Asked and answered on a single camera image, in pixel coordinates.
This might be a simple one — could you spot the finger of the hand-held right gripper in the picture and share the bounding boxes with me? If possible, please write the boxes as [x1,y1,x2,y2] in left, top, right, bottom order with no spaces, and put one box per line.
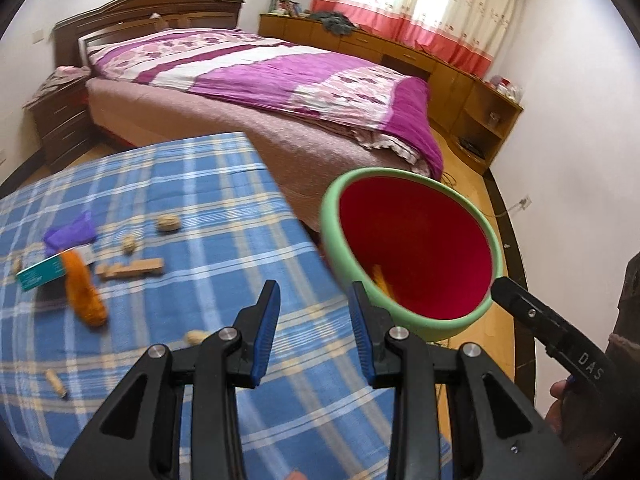
[491,277,583,361]

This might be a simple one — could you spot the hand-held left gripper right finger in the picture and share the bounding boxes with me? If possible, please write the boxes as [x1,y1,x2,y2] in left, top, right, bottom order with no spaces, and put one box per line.
[349,281,583,480]

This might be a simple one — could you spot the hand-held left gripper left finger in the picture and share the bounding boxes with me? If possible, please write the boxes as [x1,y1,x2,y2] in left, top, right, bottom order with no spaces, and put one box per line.
[55,280,281,480]

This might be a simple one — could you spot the yellow fuzzy pipe cleaner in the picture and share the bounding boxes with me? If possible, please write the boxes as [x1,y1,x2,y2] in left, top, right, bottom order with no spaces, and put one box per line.
[372,265,397,294]

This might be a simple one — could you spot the red bucket with green rim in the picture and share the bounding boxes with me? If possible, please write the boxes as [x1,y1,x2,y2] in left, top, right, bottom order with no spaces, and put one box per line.
[320,167,505,343]

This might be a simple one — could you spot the long wooden block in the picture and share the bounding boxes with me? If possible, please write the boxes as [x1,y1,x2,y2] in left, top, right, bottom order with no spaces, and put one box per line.
[117,258,165,277]

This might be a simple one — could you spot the orange fuzzy pipe cleaner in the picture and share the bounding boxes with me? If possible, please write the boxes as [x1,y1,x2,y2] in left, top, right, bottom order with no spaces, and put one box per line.
[60,250,109,329]

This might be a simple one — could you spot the purple wrapper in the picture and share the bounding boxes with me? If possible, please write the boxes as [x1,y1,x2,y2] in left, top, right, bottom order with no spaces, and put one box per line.
[44,211,97,254]

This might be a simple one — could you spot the teal cardboard box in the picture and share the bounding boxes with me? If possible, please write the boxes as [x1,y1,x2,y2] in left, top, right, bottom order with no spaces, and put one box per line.
[16,244,96,292]

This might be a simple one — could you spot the person's right hand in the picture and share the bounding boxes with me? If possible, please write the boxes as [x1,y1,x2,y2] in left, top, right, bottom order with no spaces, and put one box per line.
[545,379,571,433]

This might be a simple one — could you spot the group of scattered peanuts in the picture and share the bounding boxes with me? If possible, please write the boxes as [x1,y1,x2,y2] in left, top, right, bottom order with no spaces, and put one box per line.
[12,215,208,400]

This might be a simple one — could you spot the blue plaid tablecloth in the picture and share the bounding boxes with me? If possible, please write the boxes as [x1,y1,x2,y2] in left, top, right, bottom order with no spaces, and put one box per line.
[0,132,453,480]

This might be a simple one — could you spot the small containers on cabinet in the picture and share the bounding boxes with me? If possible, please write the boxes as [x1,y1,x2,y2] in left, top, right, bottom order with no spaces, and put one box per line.
[492,75,523,101]

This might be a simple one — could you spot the mauve bedspread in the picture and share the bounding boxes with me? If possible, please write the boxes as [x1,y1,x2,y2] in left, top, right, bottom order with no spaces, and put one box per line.
[86,77,441,233]

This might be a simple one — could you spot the long wooden cabinet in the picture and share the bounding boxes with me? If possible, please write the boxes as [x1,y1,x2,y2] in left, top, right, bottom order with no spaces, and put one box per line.
[259,12,524,176]

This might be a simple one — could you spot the purple floral quilt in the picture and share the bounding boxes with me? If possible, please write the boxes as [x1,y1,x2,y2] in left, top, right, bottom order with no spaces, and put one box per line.
[87,27,444,181]

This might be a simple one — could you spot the dark wooden nightstand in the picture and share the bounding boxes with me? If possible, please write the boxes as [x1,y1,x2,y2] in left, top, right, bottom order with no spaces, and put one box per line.
[24,77,93,171]

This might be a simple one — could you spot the dark clothes pile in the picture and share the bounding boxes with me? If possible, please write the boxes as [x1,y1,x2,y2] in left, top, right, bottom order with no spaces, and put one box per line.
[307,10,357,37]

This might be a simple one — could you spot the floral curtain with red hem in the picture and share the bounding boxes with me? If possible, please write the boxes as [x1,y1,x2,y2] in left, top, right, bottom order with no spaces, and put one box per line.
[310,0,526,78]

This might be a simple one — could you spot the pink floral cloth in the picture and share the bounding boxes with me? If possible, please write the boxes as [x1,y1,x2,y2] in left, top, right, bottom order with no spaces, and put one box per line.
[30,65,92,106]

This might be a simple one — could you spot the white pillow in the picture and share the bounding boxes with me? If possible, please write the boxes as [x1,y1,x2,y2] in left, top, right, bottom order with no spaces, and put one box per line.
[79,34,103,68]

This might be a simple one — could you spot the dark wooden bed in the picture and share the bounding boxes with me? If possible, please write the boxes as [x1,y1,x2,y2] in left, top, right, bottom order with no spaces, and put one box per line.
[54,0,446,233]

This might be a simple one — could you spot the floor cable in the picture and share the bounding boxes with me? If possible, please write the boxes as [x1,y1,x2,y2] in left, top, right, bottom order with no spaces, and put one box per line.
[442,170,473,192]

